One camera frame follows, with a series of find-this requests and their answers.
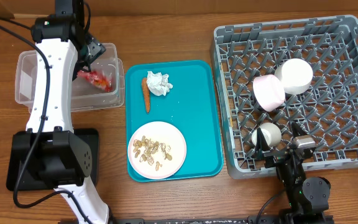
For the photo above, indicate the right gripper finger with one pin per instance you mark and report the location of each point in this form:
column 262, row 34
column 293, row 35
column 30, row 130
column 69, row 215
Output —
column 261, row 145
column 297, row 131

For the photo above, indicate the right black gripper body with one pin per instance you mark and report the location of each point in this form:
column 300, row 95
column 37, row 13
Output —
column 289, row 168

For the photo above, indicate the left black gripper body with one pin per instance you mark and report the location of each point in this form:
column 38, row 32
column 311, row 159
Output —
column 94, row 50

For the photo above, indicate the white cup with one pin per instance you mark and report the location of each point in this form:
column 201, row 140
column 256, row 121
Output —
column 272, row 134

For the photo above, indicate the red snack wrapper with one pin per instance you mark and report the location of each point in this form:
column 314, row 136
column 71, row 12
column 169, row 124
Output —
column 97, row 79

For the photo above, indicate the small pink plate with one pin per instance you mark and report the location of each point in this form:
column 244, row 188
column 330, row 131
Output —
column 269, row 92

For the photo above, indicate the white bowl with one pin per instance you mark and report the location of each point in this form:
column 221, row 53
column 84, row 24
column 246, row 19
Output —
column 295, row 75

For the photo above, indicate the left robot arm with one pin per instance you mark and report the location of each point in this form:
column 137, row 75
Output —
column 49, row 149

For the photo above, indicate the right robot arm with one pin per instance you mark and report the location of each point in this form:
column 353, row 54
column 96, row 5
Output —
column 307, row 196

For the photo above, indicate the grey dishwasher rack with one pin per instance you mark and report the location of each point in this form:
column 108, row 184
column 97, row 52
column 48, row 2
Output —
column 327, row 110

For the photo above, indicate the clear plastic bin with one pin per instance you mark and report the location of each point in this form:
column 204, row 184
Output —
column 84, row 96

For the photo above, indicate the orange carrot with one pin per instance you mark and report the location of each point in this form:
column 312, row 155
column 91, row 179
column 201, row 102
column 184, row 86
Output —
column 146, row 94

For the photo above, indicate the crumpled white tissue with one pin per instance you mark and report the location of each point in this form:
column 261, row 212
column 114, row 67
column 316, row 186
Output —
column 158, row 83

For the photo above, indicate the teal plastic serving tray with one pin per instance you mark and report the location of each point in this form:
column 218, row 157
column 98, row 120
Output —
column 190, row 106

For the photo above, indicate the large white plate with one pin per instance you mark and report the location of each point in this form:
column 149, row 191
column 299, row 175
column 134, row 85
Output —
column 162, row 132

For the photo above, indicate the peanut shell scraps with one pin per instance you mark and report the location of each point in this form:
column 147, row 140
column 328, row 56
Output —
column 152, row 152

